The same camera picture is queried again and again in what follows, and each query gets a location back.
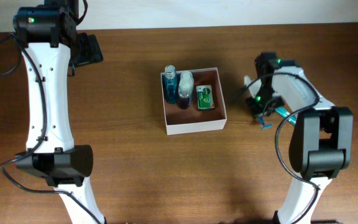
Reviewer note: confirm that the green toothpaste tube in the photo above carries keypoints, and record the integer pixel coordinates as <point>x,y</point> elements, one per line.
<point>284,113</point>

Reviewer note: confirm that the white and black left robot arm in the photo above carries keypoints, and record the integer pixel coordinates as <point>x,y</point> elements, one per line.
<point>50,45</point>

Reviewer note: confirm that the blue disposable razor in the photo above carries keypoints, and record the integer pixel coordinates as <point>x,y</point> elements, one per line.
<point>264,124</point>

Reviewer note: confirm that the green soap bar box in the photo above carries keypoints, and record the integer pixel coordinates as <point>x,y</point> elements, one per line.
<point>205,97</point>

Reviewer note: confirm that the white cardboard box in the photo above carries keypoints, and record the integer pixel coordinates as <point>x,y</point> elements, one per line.
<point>192,120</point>

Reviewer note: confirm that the blue mouthwash bottle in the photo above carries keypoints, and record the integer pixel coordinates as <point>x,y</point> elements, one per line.
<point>170,81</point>

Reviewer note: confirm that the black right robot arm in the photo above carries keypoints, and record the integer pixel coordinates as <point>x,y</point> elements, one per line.
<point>320,145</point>

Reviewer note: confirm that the clear purple soap bottle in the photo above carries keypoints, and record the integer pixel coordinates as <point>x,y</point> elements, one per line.
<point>185,90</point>

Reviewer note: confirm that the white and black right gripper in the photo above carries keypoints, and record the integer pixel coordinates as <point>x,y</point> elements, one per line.
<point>258,111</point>

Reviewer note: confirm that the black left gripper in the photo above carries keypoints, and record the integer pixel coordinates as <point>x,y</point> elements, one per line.
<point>92,51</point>

